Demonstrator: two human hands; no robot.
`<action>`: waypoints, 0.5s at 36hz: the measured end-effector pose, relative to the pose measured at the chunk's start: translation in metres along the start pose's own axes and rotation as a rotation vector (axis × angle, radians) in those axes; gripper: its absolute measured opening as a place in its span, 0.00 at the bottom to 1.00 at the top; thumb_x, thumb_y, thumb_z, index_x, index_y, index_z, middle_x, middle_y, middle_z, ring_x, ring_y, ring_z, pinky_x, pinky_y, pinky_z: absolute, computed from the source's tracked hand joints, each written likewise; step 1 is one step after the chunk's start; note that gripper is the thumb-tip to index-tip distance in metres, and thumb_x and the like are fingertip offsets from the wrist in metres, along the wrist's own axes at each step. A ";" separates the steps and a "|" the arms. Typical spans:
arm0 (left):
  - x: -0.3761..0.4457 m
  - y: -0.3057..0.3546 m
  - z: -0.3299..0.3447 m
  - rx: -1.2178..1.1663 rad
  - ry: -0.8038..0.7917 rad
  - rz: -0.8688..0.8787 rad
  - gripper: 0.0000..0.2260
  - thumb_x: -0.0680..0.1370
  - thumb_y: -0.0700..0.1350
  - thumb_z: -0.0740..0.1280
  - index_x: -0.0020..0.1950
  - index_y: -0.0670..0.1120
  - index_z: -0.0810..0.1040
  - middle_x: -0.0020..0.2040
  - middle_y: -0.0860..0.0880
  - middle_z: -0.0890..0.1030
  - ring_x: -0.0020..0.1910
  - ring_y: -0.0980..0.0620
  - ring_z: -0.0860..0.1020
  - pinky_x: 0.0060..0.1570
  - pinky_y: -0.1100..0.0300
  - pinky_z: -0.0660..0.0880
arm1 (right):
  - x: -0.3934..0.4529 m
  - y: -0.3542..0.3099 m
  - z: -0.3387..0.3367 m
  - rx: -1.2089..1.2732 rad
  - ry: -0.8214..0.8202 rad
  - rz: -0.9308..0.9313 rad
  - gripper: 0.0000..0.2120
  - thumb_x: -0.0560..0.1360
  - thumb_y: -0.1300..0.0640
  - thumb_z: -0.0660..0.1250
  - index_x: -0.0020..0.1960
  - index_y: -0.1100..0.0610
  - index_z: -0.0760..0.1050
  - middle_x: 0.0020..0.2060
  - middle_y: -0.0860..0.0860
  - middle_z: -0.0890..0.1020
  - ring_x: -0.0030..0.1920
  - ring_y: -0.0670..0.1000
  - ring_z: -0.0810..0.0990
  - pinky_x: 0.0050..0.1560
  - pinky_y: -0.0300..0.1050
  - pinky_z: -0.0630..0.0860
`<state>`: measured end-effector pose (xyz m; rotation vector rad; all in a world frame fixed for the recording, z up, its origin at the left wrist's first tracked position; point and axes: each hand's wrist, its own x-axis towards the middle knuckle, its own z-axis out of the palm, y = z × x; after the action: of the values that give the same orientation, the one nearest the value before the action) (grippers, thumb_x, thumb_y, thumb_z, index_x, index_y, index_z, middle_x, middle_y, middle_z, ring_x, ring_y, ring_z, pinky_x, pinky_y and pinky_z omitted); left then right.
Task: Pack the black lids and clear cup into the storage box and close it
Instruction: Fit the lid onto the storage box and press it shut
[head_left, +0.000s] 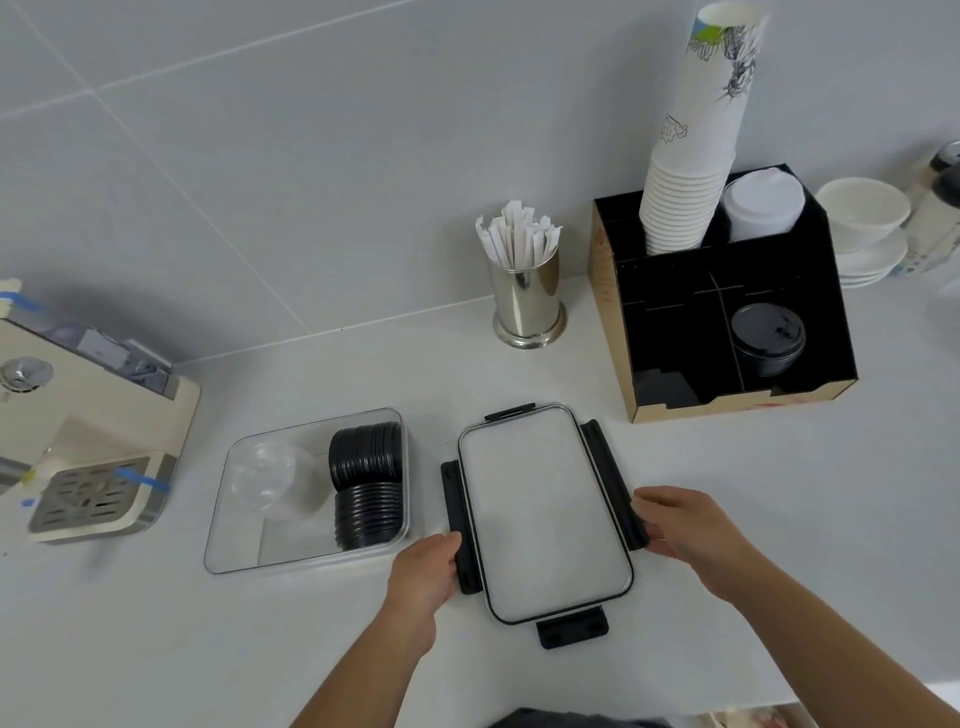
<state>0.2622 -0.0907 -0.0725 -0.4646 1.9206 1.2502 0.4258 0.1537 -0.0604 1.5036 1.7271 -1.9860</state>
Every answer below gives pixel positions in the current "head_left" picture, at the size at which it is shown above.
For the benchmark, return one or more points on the container lid with black clips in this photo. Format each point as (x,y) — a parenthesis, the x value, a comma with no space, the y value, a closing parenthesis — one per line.
(544,510)

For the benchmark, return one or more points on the black lids inside organizer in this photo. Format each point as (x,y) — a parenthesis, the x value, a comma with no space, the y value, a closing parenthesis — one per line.
(765,337)

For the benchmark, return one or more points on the clear plastic container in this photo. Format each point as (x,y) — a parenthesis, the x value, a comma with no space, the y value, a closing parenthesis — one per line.
(300,540)

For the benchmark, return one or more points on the person's left hand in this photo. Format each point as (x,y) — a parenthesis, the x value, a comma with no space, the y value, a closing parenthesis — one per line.
(420,589)

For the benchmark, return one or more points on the stack of clear lids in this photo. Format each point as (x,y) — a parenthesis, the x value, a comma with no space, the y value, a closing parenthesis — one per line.
(262,476)

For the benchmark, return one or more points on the stack of white paper cups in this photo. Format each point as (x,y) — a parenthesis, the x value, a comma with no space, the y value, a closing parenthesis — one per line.
(697,135)

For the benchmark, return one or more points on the bundle of white wrapped straws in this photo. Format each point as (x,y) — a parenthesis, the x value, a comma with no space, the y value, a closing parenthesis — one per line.
(517,236)

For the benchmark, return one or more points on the stack of white saucers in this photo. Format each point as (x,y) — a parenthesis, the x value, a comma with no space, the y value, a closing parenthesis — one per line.
(877,266)

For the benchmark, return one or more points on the cream espresso machine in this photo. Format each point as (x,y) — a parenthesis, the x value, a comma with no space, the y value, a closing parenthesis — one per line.
(97,420)

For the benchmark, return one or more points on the person's right hand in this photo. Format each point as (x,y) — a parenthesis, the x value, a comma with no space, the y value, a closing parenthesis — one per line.
(705,540)

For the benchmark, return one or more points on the black lid stack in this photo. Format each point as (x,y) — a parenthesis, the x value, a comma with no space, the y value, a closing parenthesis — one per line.
(364,454)
(367,517)

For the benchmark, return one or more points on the person's left forearm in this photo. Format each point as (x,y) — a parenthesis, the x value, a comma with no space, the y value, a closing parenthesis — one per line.
(360,682)

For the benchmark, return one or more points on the person's right forearm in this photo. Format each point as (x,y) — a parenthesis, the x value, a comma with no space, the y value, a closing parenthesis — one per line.
(840,660)

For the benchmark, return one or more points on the printed bottle with dark cap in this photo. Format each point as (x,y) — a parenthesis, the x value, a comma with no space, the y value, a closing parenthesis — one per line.
(934,225)

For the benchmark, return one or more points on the black cardboard cup organizer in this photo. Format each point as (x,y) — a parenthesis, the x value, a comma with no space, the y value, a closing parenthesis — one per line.
(675,330)

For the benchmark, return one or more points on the steel straw holder cup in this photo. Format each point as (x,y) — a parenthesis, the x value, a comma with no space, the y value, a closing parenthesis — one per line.
(529,300)

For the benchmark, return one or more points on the white bowl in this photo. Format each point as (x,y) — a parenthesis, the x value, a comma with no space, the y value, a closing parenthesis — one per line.
(862,214)

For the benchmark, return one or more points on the white lids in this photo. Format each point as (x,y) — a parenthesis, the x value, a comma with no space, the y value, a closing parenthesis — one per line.
(761,202)

